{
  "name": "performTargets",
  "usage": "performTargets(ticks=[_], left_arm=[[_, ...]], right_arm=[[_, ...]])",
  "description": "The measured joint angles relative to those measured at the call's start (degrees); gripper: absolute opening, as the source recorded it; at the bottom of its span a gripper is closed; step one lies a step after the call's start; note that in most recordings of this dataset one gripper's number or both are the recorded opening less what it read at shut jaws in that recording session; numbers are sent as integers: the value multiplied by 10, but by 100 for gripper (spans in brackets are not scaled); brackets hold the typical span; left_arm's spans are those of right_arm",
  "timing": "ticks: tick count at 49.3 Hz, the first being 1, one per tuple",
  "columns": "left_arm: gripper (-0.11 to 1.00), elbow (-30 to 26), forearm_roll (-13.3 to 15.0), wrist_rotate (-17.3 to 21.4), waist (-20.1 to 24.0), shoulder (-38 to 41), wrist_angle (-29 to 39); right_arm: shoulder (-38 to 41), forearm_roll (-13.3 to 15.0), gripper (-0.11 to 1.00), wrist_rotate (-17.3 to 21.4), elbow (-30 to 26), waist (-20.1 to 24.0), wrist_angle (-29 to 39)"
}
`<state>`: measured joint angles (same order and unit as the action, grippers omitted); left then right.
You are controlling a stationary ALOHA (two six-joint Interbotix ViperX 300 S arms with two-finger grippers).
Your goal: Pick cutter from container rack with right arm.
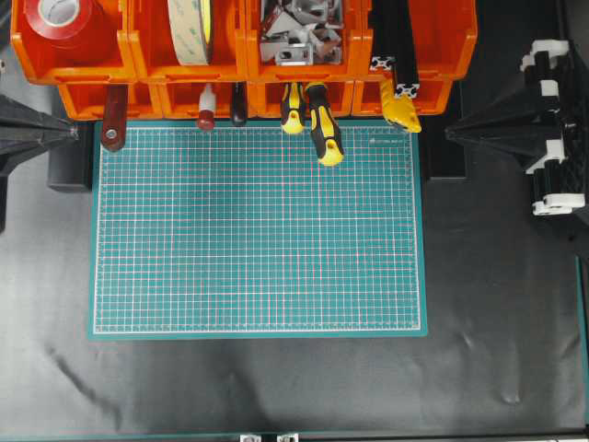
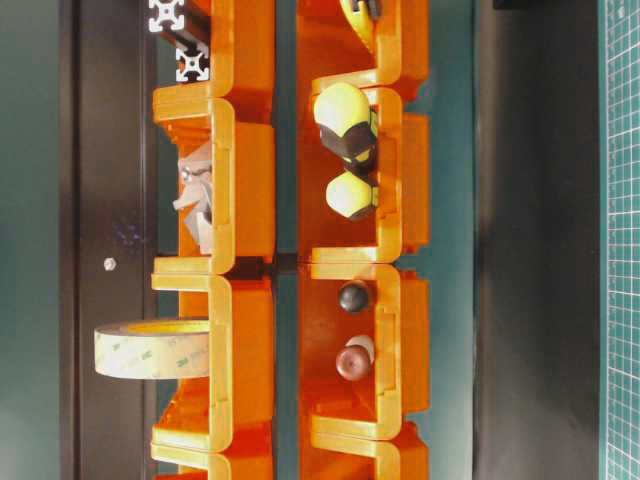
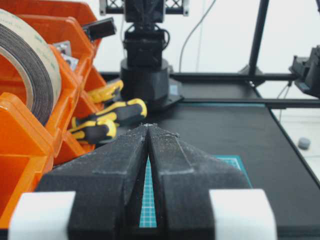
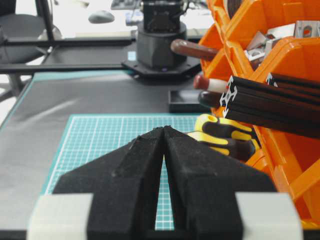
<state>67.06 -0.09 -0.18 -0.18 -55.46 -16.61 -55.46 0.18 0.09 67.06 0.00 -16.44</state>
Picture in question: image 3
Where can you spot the roll of double-sided tape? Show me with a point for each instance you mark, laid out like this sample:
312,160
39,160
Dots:
28,66

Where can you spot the black metal frame stand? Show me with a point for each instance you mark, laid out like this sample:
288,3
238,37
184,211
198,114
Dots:
217,36

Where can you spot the small grey cap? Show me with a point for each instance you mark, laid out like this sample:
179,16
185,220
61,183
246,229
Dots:
304,143

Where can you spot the yellow black plier handle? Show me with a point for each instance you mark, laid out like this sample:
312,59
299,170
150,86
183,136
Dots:
107,92

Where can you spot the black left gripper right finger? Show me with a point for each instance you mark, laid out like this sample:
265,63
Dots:
182,176

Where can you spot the yellow black screwdriver handle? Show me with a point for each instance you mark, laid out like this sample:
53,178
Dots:
122,113

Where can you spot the black device at right edge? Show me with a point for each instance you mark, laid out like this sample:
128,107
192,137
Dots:
307,71

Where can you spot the green cutting mat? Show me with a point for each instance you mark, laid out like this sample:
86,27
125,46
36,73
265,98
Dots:
148,210

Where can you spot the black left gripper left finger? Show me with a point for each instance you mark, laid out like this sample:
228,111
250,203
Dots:
108,184

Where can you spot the metal bracket pieces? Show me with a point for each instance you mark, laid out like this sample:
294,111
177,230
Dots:
65,49

